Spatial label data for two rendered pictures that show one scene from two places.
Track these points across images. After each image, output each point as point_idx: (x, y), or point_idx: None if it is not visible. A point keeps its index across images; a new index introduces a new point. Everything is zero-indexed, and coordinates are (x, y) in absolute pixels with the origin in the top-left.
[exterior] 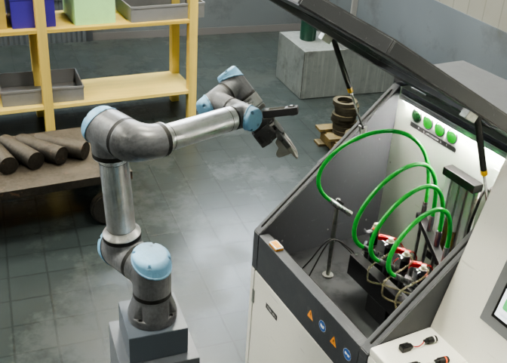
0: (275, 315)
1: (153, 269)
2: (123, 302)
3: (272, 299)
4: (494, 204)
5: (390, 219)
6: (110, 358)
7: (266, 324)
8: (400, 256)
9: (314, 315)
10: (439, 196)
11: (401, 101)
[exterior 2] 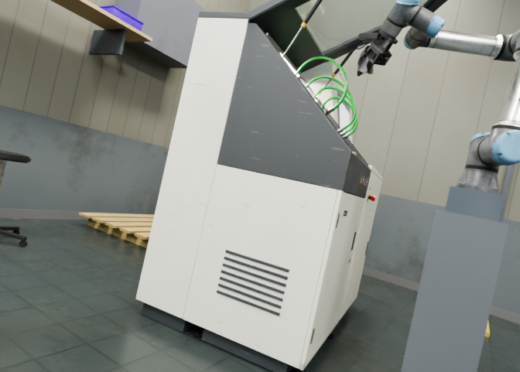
0: (347, 211)
1: None
2: (499, 194)
3: (347, 201)
4: (333, 90)
5: None
6: (499, 267)
7: (340, 232)
8: None
9: (362, 177)
10: (317, 94)
11: None
